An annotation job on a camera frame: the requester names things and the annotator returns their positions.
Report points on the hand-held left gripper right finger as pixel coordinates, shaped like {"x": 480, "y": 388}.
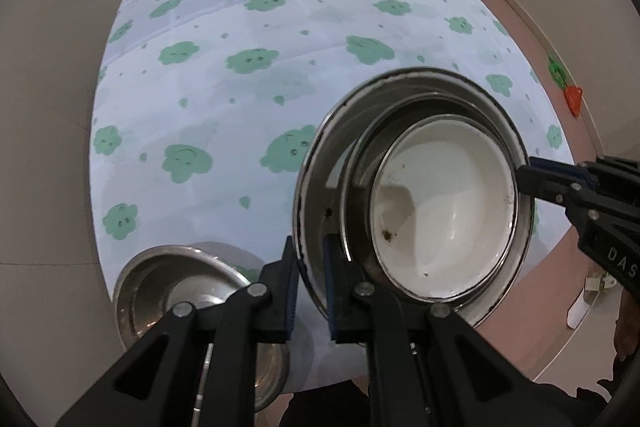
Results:
{"x": 330, "y": 292}

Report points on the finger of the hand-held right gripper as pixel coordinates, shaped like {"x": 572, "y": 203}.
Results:
{"x": 555, "y": 168}
{"x": 542, "y": 187}

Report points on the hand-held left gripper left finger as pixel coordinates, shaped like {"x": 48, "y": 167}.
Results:
{"x": 287, "y": 287}

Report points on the large steel bowl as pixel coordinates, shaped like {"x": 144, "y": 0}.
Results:
{"x": 200, "y": 279}
{"x": 118, "y": 307}
{"x": 274, "y": 377}

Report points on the small white enamel bowl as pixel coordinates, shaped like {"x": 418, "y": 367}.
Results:
{"x": 450, "y": 187}

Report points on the small steel bowl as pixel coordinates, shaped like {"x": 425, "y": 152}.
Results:
{"x": 361, "y": 187}

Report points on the large white enamel bowl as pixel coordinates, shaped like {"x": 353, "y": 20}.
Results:
{"x": 320, "y": 167}

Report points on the person's right hand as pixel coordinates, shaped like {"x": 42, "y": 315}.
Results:
{"x": 627, "y": 327}

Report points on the white slipper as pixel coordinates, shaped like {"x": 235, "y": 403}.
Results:
{"x": 600, "y": 282}
{"x": 585, "y": 307}

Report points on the orange floor toy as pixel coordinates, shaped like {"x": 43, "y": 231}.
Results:
{"x": 574, "y": 99}

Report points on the green floor toy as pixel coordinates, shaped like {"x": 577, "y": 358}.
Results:
{"x": 556, "y": 69}

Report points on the green cloud print tablecloth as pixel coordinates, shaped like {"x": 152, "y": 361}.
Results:
{"x": 225, "y": 107}

